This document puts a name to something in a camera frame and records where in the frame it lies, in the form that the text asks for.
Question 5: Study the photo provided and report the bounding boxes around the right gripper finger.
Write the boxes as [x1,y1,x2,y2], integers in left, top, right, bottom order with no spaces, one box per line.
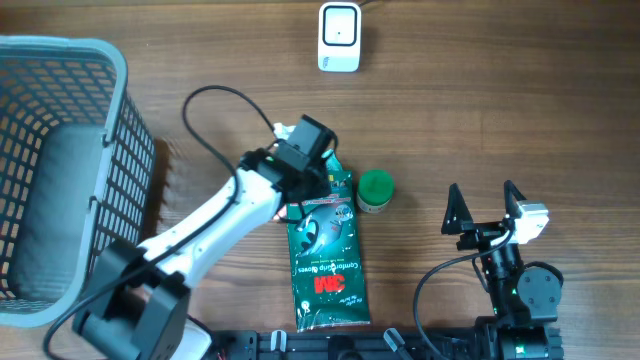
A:
[504,180,527,218]
[441,183,474,235]

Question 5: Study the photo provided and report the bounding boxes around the teal plastic packet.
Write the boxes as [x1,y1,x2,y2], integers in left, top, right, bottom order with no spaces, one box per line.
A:
[322,149,344,173]

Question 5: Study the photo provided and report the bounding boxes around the red white small box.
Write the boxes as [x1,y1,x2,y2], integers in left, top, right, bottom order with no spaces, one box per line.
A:
[272,206,288,223]

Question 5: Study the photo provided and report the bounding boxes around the green lid jar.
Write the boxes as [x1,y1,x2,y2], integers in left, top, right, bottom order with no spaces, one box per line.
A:
[356,169,395,214]

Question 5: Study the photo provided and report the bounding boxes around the green 3M gloves package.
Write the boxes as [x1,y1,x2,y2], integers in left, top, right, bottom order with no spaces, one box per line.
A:
[286,171,371,332]

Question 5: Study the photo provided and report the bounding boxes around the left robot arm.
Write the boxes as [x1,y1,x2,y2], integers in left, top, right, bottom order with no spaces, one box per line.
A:
[72,116,337,359]

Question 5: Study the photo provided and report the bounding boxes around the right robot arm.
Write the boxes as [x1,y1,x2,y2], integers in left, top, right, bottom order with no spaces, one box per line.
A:
[441,181,564,360]

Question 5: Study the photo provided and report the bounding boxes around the white barcode scanner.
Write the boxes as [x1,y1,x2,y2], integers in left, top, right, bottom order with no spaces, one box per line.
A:
[317,1,362,73]

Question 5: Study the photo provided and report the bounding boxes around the grey plastic mesh basket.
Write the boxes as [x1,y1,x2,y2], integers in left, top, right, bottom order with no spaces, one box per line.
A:
[1,35,156,328]

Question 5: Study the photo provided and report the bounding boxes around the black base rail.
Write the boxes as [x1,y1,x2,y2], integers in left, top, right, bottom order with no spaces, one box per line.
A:
[199,327,565,360]

